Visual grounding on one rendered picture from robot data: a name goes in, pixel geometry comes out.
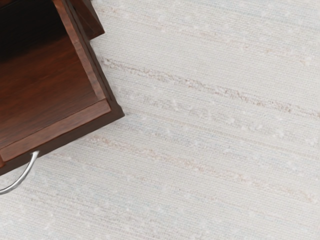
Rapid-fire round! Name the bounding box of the open wooden drawer silver handle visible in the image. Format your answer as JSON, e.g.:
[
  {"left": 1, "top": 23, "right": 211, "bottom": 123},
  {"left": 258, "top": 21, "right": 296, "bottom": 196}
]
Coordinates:
[{"left": 0, "top": 0, "right": 125, "bottom": 196}]

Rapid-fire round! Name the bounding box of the dark wooden cabinet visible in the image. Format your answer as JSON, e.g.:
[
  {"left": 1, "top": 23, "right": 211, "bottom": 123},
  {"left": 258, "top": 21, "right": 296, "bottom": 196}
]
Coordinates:
[{"left": 0, "top": 0, "right": 106, "bottom": 41}]

